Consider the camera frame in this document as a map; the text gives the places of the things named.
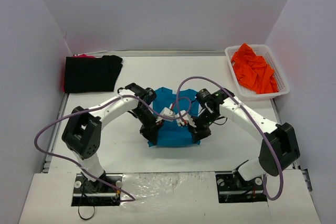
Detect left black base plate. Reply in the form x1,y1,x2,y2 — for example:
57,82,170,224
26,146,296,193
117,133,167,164
71,174,120,207

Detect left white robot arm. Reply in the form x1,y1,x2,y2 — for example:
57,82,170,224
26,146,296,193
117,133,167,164
61,83,163,191

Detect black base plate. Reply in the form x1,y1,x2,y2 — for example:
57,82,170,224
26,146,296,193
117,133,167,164
215,172,267,204
71,174,120,207

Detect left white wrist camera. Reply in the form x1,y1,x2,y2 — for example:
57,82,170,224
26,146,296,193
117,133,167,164
156,107,175,125

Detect blue t shirt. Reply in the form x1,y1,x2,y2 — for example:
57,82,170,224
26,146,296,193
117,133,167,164
146,86,202,148

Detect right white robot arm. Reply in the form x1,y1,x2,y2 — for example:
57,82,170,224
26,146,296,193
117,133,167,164
188,89,300,189

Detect white plastic basket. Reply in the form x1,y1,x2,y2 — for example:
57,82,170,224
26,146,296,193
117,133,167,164
225,45,290,101

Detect orange t shirt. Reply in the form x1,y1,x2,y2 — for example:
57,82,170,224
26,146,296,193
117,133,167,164
230,43,279,94

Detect folded black t shirt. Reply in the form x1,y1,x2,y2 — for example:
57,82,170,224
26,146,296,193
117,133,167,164
63,55,123,93

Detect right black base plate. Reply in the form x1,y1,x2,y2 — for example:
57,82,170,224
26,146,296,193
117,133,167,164
215,172,267,204

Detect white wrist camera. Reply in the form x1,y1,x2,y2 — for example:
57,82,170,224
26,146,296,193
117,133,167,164
175,110,189,127
156,107,175,125

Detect folded pink t shirt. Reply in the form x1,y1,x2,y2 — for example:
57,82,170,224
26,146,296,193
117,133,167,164
72,54,96,59

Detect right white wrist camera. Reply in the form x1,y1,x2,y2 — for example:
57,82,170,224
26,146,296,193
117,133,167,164
175,110,189,127

